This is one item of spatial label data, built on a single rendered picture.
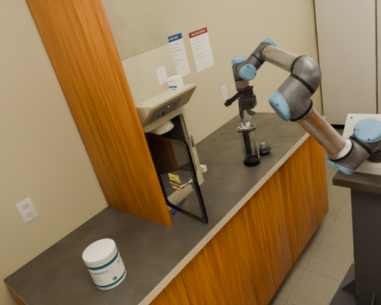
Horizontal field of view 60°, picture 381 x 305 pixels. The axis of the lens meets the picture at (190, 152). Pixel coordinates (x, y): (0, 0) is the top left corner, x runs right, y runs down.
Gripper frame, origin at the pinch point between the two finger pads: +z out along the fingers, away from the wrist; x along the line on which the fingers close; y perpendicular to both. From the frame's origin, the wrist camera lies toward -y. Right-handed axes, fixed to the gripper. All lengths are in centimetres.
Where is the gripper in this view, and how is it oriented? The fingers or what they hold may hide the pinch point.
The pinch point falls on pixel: (245, 121)
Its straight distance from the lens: 187.6
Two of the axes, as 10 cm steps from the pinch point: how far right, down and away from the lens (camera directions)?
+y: 8.8, -0.2, -4.7
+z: 2.3, 8.9, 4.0
